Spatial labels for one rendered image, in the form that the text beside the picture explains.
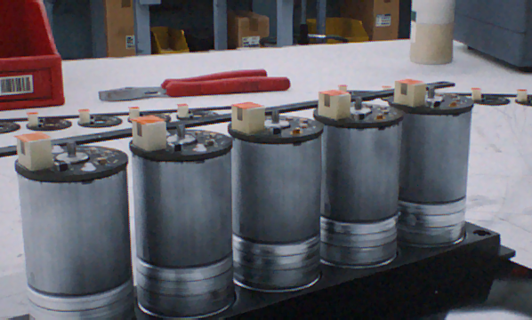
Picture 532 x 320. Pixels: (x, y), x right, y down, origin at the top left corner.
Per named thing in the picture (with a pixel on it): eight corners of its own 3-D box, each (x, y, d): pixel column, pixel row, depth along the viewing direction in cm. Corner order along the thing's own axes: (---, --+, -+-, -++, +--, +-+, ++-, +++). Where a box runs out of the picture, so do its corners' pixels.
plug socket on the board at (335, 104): (358, 116, 24) (358, 92, 24) (333, 121, 24) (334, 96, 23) (339, 111, 25) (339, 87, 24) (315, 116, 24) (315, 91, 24)
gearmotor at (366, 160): (412, 284, 26) (421, 111, 24) (347, 304, 24) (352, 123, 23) (358, 258, 28) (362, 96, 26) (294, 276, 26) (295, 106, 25)
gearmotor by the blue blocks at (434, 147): (479, 262, 27) (491, 99, 26) (421, 281, 26) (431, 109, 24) (423, 239, 29) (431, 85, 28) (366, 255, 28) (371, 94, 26)
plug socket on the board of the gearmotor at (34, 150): (64, 166, 19) (62, 136, 19) (27, 172, 19) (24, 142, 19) (51, 158, 20) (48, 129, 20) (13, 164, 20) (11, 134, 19)
